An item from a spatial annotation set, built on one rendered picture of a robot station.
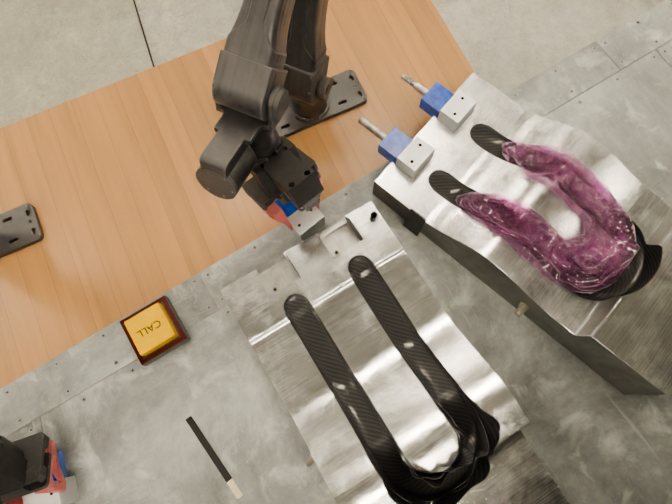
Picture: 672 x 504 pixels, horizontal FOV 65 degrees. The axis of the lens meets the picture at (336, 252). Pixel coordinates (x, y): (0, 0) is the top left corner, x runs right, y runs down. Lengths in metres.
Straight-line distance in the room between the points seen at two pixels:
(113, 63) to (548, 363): 1.77
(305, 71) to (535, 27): 1.46
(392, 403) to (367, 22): 0.69
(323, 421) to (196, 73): 0.65
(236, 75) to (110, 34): 1.60
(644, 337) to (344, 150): 0.54
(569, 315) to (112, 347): 0.70
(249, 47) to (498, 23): 1.59
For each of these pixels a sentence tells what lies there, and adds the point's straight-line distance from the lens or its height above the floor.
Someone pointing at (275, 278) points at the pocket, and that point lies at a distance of 0.81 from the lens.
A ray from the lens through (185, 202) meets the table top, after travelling 0.94.
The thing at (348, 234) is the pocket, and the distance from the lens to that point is 0.82.
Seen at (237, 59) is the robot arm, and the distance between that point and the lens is 0.66.
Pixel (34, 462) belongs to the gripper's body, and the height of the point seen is 0.93.
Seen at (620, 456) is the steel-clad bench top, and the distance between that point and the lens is 0.94.
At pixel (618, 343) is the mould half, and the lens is 0.83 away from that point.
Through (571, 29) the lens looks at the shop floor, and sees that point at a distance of 2.23.
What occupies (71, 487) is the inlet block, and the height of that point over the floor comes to 0.82.
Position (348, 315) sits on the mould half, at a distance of 0.77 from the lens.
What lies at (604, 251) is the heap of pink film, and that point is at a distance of 0.86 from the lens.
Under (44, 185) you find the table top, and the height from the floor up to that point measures 0.80.
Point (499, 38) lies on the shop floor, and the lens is 2.13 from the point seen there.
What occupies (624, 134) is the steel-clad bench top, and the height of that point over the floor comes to 0.80.
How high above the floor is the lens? 1.64
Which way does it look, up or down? 75 degrees down
